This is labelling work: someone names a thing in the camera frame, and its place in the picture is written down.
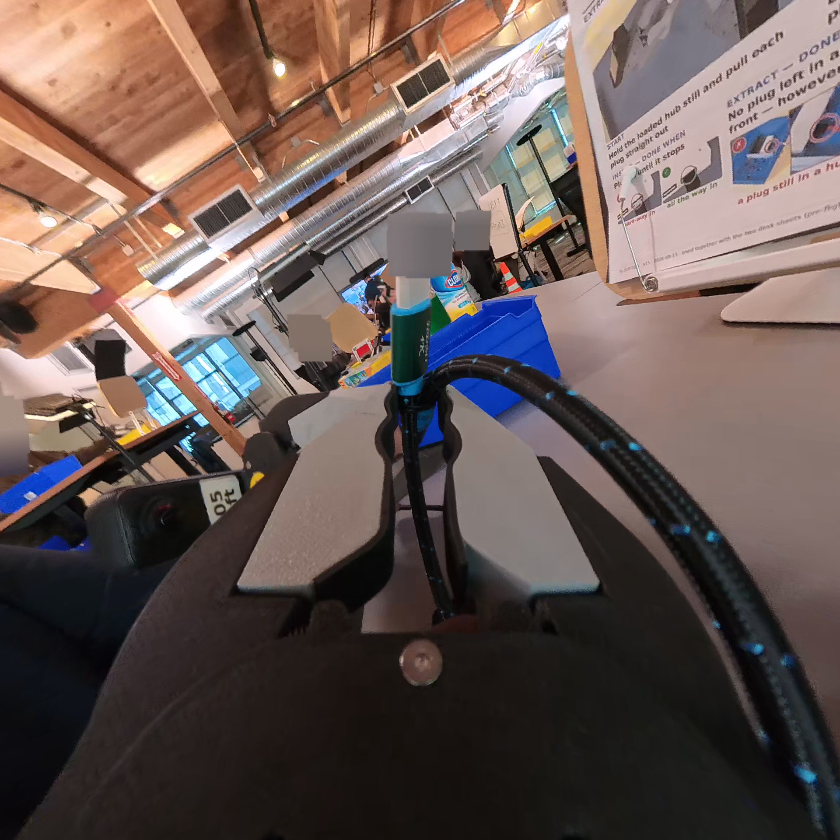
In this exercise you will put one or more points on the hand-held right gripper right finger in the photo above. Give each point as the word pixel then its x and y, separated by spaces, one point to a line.
pixel 518 518

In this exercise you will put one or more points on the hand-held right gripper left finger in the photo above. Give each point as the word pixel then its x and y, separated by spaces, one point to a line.
pixel 321 518

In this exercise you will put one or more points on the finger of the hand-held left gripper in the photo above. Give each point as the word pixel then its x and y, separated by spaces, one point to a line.
pixel 328 413

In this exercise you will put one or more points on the blue plastic bin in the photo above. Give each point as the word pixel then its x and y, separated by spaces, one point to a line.
pixel 499 341

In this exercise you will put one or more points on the yellow toy box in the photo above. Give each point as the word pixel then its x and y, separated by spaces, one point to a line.
pixel 364 371

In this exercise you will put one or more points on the black leg standing desk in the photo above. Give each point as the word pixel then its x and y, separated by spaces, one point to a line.
pixel 98 463

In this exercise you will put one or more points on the blue storage bin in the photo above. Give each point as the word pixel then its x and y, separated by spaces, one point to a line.
pixel 39 485

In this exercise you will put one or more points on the television screen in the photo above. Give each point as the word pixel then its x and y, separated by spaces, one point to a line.
pixel 361 289

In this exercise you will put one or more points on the black studio light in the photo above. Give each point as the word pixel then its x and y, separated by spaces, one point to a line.
pixel 295 279

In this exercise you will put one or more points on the tan and black panel stand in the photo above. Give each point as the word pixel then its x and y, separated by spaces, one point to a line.
pixel 121 387

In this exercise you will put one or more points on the wipes canister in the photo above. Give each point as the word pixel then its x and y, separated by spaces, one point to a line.
pixel 453 289

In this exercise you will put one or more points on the orange traffic cone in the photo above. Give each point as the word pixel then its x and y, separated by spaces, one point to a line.
pixel 510 279

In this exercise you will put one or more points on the whiteboard easel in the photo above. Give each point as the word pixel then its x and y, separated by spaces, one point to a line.
pixel 499 220

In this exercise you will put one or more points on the printed instruction sheet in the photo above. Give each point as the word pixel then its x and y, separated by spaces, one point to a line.
pixel 722 131

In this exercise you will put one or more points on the wooden post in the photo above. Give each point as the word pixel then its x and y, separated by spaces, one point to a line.
pixel 177 374

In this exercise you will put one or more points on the silver ventilation duct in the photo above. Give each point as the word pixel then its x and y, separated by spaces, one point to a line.
pixel 321 157

